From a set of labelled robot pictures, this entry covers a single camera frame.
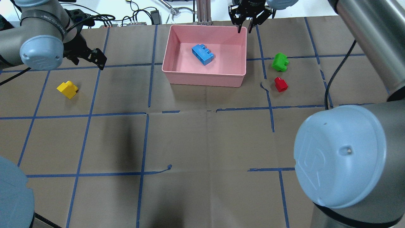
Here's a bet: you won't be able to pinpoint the red toy block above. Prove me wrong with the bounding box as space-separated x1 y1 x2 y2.
274 77 288 92

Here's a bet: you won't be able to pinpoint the black power adapter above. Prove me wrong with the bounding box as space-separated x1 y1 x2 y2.
150 10 161 25

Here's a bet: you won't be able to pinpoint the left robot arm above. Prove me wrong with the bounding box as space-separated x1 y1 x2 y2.
0 0 107 71

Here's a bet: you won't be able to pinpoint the pink plastic box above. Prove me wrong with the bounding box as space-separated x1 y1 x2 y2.
162 25 247 87

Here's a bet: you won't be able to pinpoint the aluminium frame post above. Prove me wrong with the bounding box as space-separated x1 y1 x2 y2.
196 0 213 25

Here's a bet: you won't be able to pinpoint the blue robot base cap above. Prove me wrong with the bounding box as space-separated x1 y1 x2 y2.
0 157 34 228

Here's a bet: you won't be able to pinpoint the blue toy block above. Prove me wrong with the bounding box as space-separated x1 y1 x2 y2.
191 44 215 66

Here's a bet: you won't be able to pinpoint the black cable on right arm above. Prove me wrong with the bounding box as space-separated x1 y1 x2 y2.
324 40 357 111

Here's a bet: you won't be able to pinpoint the yellow toy block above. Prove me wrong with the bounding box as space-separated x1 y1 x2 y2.
57 81 79 99

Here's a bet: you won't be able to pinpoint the green toy block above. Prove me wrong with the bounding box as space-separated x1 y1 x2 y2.
271 52 289 72

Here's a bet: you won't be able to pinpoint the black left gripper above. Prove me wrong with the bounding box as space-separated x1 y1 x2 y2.
64 9 107 71

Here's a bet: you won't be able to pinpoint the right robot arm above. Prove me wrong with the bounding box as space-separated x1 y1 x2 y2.
294 0 404 228

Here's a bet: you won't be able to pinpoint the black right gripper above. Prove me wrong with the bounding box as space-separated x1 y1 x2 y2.
228 0 276 34

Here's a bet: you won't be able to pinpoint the black cables behind table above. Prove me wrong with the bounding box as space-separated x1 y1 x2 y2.
63 0 155 29

